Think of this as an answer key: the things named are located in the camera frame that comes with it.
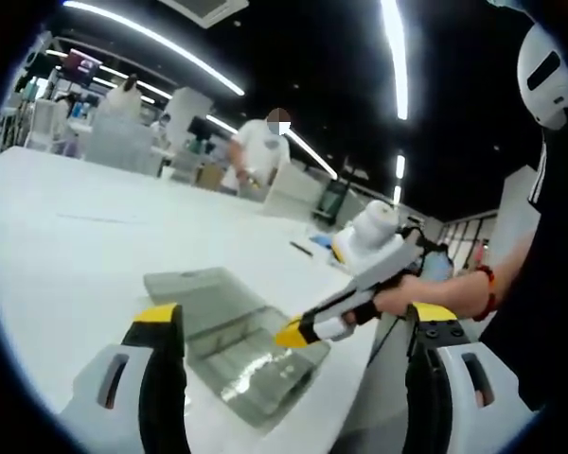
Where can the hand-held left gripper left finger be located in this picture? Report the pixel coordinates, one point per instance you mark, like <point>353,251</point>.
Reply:
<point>137,402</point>

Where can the person's black clothing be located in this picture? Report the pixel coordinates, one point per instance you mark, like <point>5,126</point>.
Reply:
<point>549,284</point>

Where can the person's right hand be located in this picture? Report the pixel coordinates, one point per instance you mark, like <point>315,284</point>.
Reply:
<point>416,298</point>

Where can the blue packet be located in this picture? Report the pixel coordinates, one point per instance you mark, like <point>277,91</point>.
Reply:
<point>322,241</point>

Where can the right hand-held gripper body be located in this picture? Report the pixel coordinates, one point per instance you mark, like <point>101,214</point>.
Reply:
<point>374,250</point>

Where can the black pen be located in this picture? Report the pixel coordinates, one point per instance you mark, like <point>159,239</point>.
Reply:
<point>301,249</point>

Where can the black tripod stand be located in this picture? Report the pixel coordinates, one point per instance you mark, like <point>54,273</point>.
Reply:
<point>333,203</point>

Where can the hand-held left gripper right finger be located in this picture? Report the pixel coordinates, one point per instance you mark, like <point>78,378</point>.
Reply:
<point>435,402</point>

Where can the purple wall screen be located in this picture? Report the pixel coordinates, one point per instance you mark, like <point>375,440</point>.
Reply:
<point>80,62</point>

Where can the long curved ceiling light strip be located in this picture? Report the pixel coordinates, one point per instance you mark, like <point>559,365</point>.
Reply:
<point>161,42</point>

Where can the ceiling air vent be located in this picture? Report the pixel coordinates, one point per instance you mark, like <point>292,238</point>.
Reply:
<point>208,9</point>

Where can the short ceiling light strip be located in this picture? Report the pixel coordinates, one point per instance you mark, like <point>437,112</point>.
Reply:
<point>395,47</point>

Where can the white table partition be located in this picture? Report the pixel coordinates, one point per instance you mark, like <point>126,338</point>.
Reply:
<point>291,191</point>

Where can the clear plastic guide fixture box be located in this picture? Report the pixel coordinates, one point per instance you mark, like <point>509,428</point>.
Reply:
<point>255,359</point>

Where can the grey desk partition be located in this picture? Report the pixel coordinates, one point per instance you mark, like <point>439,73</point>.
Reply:
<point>118,146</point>

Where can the white chest device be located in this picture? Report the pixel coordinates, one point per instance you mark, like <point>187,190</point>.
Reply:
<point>544,71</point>

